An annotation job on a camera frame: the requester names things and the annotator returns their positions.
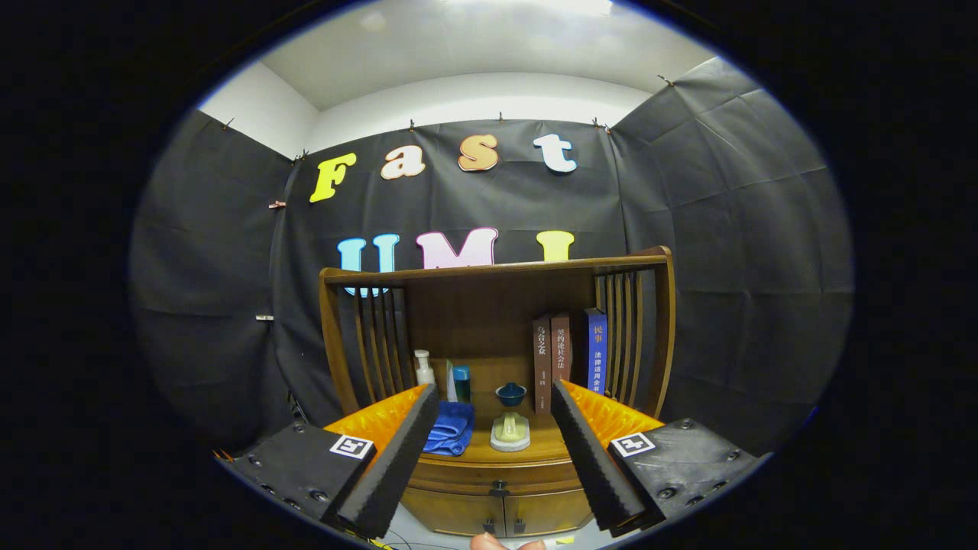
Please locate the wooden countertop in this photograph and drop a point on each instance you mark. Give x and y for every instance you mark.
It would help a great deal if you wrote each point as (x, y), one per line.
(544, 437)

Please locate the reddish brown book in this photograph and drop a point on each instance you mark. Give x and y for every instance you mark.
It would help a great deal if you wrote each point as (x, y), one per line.
(561, 347)

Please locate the wooden cabinet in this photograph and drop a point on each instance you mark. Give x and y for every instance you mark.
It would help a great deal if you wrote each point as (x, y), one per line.
(474, 305)

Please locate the wooden cabinet door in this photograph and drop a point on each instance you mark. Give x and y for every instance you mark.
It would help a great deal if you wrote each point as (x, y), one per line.
(550, 512)
(451, 512)

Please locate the folded blue towel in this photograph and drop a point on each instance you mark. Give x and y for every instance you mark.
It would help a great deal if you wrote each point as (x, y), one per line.
(452, 428)

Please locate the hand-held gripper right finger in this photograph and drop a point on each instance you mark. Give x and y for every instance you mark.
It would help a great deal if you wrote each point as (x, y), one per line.
(592, 466)

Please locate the black backdrop cloth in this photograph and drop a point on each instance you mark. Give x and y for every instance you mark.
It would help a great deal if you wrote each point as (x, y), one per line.
(726, 229)

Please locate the teal and white box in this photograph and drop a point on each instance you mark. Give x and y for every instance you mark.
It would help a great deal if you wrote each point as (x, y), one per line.
(461, 382)

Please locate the dark brown book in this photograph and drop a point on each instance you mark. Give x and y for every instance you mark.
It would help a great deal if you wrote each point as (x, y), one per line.
(542, 363)

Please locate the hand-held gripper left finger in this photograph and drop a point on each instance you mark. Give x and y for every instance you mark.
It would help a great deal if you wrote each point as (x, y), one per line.
(386, 466)

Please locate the blue lidded teacup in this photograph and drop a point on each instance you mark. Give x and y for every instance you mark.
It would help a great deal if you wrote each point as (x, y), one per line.
(510, 395)

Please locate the white pump bottle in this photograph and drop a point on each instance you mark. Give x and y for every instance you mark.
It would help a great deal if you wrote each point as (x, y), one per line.
(424, 372)

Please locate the blue book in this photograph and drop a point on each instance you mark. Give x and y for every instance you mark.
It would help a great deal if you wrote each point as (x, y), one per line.
(597, 351)

